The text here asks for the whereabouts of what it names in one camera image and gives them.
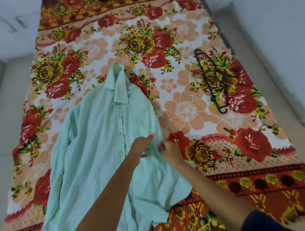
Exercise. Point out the person's left hand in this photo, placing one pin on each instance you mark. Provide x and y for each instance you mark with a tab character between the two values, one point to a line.
139	148

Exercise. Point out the person's right hand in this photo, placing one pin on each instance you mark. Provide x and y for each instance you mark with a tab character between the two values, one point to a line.
171	153

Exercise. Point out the person's right fingers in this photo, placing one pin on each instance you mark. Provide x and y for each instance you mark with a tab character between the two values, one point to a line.
162	145

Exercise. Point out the person's left thumb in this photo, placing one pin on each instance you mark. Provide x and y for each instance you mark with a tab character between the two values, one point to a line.
145	153

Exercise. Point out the mint green collared shirt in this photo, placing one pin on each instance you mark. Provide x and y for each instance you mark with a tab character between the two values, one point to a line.
95	142

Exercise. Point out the person's right forearm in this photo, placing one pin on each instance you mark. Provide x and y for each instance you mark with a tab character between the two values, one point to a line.
214	192

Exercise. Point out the person's left forearm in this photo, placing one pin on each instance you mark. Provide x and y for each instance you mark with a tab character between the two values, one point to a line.
112	197

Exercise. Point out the floral red orange bed sheet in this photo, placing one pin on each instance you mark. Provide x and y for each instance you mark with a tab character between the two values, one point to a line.
185	111

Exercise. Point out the black clothes hanger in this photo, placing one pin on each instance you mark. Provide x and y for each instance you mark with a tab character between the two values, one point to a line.
215	78

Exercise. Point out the dark blue sleeve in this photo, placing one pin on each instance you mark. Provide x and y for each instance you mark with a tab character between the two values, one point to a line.
262	222

